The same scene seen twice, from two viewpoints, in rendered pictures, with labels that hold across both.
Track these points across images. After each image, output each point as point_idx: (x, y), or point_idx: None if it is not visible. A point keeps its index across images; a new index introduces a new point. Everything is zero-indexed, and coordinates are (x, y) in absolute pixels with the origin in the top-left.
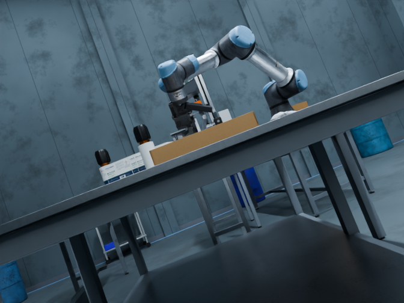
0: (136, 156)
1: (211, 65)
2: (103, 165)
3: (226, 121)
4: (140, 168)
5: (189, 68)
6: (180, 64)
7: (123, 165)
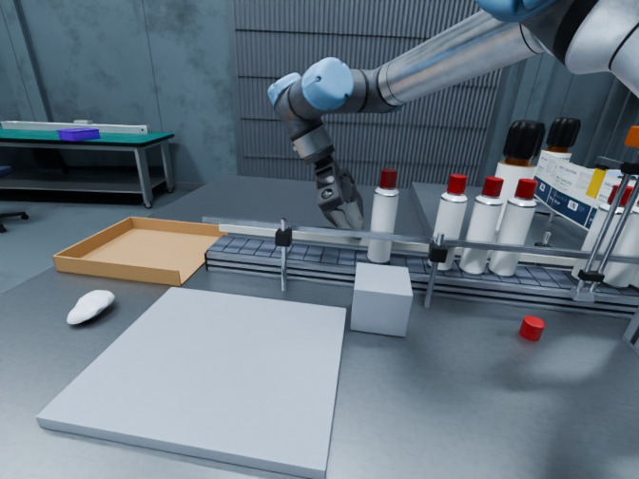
0: (567, 168)
1: (499, 53)
2: (548, 147)
3: (77, 243)
4: (557, 194)
5: (298, 104)
6: (289, 90)
7: (551, 169)
